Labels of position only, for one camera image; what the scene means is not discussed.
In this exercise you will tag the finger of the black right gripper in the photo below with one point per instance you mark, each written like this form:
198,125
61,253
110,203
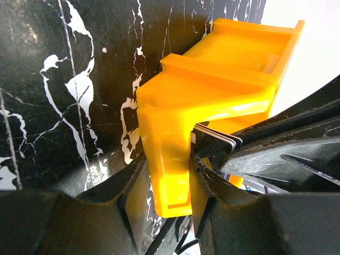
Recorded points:
319,106
305,159

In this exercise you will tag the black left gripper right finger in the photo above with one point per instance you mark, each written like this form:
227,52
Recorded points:
229,220

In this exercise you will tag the small yellow plastic bin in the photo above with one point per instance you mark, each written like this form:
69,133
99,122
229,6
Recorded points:
234,71

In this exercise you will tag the black credit cards stack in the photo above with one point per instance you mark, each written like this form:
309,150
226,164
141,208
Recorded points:
210,142

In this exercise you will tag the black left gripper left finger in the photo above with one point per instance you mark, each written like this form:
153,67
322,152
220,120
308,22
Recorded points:
52,222

